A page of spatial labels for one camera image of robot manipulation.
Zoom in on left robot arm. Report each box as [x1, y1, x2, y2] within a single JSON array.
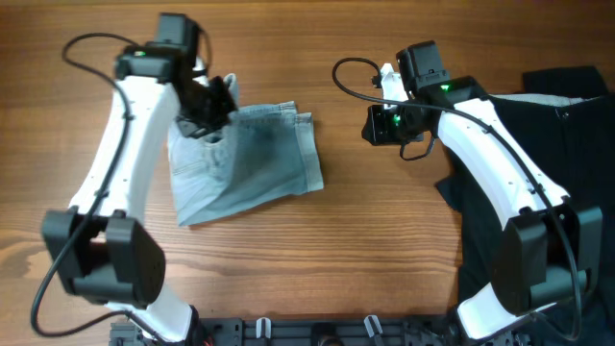
[[41, 12, 235, 345]]

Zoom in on white rail clip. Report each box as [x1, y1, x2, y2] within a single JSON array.
[[255, 317, 272, 339], [363, 314, 383, 346]]

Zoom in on right white rail clip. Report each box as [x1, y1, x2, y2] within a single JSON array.
[[363, 314, 383, 346]]

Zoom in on black clothes pile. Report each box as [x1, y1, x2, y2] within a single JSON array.
[[436, 66, 614, 345]]

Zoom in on light blue denim shorts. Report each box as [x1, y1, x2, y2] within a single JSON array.
[[167, 101, 324, 226]]

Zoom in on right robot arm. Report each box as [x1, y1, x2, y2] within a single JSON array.
[[362, 41, 602, 345]]

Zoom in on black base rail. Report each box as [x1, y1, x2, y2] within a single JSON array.
[[109, 314, 529, 346]]

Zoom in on left white rail clip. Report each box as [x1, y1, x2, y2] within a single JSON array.
[[255, 317, 272, 339]]

